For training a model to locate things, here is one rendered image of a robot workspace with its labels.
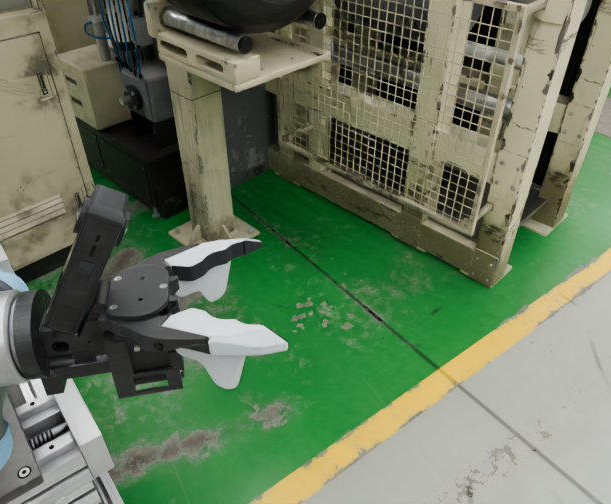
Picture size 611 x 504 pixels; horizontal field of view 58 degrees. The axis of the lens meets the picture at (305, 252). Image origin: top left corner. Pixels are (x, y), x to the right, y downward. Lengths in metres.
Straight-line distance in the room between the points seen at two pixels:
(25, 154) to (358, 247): 1.24
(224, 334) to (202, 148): 1.63
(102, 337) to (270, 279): 1.63
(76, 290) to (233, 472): 1.20
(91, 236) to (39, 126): 1.63
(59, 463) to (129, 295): 0.48
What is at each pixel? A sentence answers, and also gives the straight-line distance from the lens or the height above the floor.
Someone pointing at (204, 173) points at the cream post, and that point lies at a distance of 2.04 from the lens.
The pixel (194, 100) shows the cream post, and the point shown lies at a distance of 1.92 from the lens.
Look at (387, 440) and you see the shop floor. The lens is 1.63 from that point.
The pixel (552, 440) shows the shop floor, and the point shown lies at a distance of 1.76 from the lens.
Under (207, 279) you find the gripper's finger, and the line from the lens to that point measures 0.52.
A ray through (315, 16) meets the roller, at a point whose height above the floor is 0.91.
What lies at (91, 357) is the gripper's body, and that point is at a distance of 0.49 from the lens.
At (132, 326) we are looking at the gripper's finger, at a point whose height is 1.08.
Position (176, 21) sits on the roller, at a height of 0.91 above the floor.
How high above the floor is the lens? 1.37
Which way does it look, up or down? 39 degrees down
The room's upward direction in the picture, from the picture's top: straight up
